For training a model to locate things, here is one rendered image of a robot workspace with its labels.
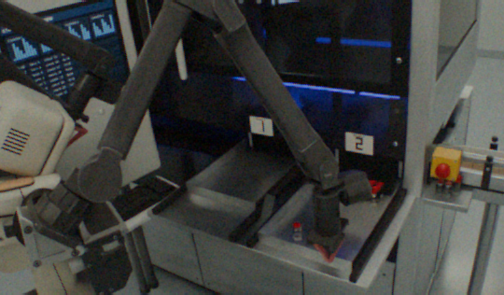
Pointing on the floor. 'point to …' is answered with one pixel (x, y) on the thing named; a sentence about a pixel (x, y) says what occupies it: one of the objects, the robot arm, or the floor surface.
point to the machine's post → (417, 134)
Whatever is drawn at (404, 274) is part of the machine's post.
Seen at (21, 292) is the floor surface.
